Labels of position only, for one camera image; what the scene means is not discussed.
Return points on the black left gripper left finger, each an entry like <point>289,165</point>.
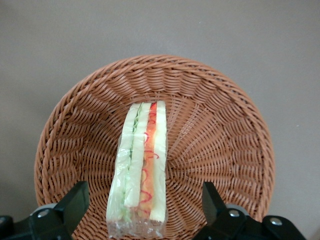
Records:
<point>72,207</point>

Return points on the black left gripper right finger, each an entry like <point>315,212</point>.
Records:
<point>220,220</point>

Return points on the plastic-wrapped triangle sandwich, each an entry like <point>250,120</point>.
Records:
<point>140,170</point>

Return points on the round brown wicker basket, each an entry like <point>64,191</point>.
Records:
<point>212,140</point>

